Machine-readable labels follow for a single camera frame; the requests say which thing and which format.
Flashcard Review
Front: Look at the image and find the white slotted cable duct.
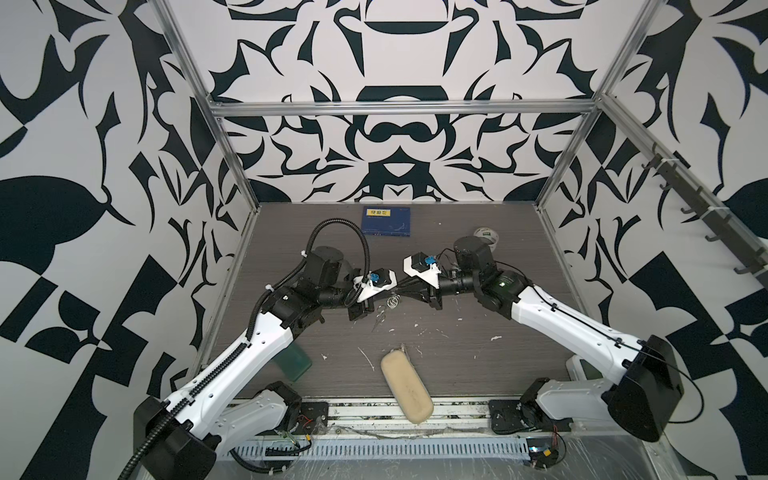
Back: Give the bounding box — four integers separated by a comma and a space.
235, 437, 530, 461

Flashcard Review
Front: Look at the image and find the green circuit board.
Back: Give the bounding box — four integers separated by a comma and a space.
526, 437, 562, 470

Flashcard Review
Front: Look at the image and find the silver keyring cluster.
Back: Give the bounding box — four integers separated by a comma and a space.
386, 294, 401, 310

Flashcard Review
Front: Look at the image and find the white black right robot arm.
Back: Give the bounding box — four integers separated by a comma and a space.
396, 236, 692, 442

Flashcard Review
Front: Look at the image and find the beige glasses case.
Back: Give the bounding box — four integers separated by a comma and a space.
380, 349, 434, 425

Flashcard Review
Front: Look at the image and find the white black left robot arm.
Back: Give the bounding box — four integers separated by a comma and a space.
119, 218, 375, 479

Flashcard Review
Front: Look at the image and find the blue book yellow label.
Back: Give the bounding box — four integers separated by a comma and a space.
360, 206, 411, 237

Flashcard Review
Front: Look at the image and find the white digital timer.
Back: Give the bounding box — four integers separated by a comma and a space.
566, 355, 603, 381

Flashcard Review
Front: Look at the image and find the clear tape roll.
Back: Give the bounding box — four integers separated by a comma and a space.
473, 227, 499, 251

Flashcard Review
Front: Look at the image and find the green translucent plastic case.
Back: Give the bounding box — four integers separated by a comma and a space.
273, 343, 313, 382

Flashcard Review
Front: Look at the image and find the black wall hook rack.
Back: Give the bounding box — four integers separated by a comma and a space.
640, 143, 767, 289

